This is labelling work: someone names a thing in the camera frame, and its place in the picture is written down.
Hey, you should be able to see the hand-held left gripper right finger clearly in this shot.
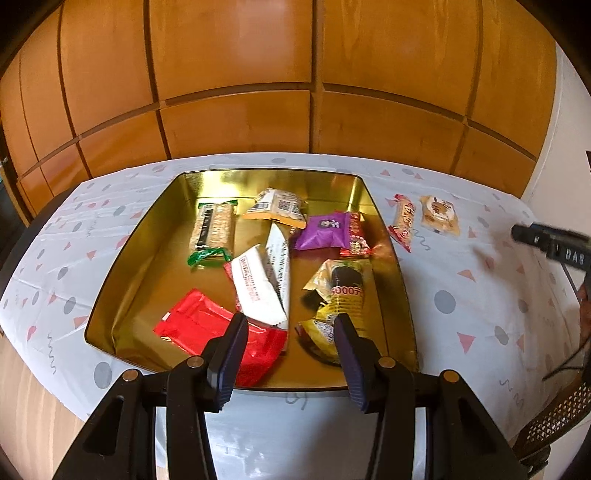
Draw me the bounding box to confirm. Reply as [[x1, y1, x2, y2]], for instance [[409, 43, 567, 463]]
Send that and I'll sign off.
[[333, 313, 529, 480]]

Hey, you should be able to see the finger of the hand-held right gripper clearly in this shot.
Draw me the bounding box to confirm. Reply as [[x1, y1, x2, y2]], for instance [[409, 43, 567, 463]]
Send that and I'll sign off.
[[512, 224, 552, 252]]

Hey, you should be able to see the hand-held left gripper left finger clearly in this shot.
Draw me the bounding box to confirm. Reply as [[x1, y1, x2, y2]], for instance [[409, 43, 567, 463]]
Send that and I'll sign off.
[[53, 313, 250, 480]]

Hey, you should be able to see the plain bright red snack packet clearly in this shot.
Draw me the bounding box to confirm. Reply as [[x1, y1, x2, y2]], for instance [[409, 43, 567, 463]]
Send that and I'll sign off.
[[153, 289, 288, 387]]

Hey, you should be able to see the white red printed snack packet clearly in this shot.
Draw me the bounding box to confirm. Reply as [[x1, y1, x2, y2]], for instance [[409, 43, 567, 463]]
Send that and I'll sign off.
[[224, 244, 289, 329]]

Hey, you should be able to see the long white snack packet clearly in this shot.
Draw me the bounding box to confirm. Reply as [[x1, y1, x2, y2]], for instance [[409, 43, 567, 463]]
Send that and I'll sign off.
[[265, 224, 291, 324]]

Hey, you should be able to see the gold tin tray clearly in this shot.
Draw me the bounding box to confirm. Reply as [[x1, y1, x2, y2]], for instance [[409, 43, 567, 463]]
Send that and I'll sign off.
[[84, 169, 419, 392]]

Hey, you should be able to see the red gold patterned snack packet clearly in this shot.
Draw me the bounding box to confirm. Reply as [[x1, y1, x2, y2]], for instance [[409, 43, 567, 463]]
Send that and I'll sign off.
[[340, 211, 374, 258]]

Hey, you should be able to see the green ended granola bar packet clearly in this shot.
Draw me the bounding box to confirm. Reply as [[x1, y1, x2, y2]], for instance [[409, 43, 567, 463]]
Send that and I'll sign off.
[[187, 199, 238, 267]]

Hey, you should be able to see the beige yellow snack packet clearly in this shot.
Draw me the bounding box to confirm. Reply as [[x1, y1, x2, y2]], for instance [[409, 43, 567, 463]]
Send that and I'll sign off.
[[242, 188, 308, 229]]

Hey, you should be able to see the person's right forearm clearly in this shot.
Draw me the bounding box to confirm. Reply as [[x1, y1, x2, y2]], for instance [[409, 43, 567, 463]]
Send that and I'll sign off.
[[577, 279, 591, 335]]

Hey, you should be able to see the yellow cake snack packet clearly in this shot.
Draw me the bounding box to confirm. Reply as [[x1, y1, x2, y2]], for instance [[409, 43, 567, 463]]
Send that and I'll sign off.
[[295, 259, 372, 365]]

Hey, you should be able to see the beige cookie packet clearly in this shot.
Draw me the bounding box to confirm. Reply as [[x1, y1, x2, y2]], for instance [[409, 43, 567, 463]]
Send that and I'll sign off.
[[419, 195, 461, 238]]

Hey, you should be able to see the white patterned tablecloth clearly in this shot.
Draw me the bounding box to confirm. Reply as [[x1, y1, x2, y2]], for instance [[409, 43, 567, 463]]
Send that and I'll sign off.
[[0, 154, 591, 462]]

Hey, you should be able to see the red beige snack bar packet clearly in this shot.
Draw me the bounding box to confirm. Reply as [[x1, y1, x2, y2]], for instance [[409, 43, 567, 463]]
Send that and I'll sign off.
[[388, 194, 416, 253]]

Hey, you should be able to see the purple snack packet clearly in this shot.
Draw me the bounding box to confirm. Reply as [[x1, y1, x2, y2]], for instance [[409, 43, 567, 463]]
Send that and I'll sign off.
[[294, 212, 352, 251]]

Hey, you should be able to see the wicker chair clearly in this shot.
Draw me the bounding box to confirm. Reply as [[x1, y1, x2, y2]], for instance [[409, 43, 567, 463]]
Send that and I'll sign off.
[[512, 378, 591, 476]]

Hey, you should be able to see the wooden panelled wardrobe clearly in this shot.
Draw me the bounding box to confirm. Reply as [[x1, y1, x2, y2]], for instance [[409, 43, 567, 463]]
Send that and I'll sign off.
[[0, 0, 571, 222]]

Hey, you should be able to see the black cable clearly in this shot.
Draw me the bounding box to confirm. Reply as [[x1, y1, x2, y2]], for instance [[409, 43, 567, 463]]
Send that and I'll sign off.
[[544, 323, 591, 381]]

